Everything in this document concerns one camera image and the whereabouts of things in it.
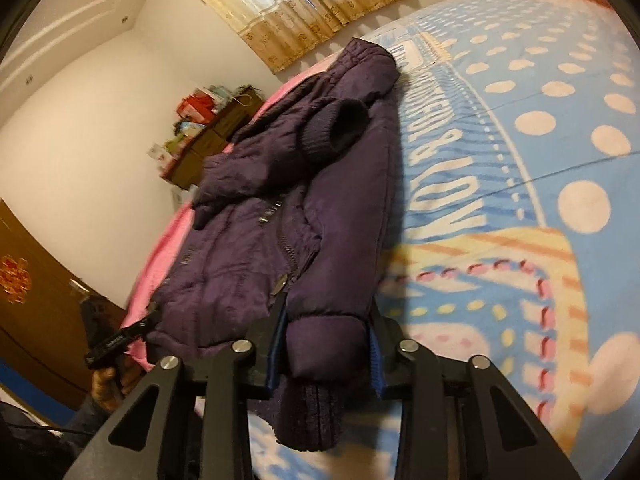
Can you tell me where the white printed box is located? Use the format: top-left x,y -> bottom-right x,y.
147,144 -> 173,171

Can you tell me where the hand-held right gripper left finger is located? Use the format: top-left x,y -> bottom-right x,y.
75,305 -> 291,480

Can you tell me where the beige patterned window curtain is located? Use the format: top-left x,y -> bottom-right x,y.
167,0 -> 413,75

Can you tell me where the purple quilted jacket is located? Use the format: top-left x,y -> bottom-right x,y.
145,37 -> 401,453

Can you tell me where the person's left hand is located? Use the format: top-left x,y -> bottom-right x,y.
91,364 -> 138,403

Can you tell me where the blue polka dot blanket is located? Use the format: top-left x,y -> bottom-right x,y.
250,0 -> 640,480

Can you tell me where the person's left forearm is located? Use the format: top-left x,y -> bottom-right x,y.
60,394 -> 128,443

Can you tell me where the brown wooden door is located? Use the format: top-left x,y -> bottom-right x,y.
0,199 -> 128,396

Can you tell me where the red gift box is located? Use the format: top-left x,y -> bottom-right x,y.
176,89 -> 216,123

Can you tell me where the brown wooden desk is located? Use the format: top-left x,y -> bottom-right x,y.
162,91 -> 265,191

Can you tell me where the red knot ornament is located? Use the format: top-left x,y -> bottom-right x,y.
0,255 -> 31,303

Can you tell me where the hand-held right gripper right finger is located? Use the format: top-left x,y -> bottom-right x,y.
367,305 -> 581,480

